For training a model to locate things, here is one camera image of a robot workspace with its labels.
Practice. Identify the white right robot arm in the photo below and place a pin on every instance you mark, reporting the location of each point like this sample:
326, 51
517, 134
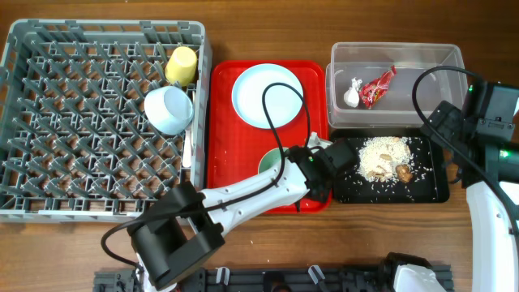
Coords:
488, 171

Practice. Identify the white napkin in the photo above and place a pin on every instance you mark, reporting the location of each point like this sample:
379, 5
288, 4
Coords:
351, 97

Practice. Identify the rice and meat leftovers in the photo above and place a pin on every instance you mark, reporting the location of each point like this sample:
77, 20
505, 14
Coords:
386, 160

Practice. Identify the red serving tray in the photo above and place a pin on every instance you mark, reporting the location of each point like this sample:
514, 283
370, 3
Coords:
235, 148

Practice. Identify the yellow plastic cup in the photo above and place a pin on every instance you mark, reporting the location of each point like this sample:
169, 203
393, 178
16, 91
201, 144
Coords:
181, 66

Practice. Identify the clear plastic bin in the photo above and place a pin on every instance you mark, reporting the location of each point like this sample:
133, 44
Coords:
367, 61

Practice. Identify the grey dishwasher rack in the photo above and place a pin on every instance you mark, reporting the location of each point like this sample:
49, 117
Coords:
76, 144

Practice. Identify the red candy wrapper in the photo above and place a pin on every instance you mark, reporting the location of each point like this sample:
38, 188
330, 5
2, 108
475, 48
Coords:
372, 92

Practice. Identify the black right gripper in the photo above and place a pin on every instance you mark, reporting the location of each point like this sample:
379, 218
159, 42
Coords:
443, 118

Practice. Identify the silver knife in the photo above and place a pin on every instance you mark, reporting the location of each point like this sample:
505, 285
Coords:
187, 146

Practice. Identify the light blue plate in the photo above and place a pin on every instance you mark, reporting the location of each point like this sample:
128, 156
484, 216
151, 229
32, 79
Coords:
283, 104

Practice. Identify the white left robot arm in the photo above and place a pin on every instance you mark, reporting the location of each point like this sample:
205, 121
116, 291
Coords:
186, 227

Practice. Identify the black tray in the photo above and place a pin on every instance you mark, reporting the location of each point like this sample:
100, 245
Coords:
429, 182

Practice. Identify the small mint green bowl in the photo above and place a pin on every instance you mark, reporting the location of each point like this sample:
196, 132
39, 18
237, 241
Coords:
169, 109

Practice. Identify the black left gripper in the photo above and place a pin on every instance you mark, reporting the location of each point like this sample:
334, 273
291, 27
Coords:
324, 194

